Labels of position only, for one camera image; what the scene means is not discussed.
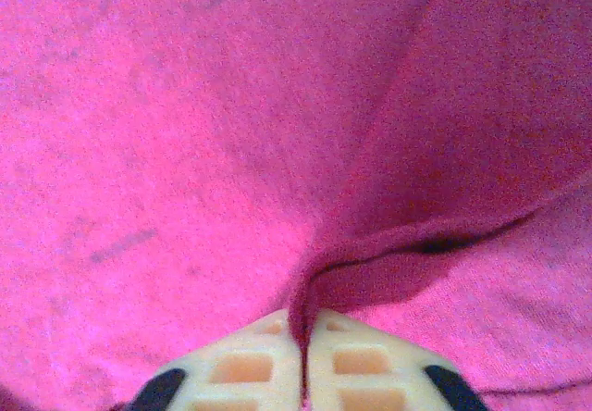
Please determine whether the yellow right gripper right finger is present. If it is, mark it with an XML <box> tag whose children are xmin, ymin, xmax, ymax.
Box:
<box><xmin>304</xmin><ymin>311</ymin><xmax>491</xmax><ymax>411</ymax></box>

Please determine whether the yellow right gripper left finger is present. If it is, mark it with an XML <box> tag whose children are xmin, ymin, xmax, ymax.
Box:
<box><xmin>124</xmin><ymin>308</ymin><xmax>306</xmax><ymax>411</ymax></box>

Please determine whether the red t-shirt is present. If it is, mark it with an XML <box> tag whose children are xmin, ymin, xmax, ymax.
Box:
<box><xmin>0</xmin><ymin>0</ymin><xmax>592</xmax><ymax>411</ymax></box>

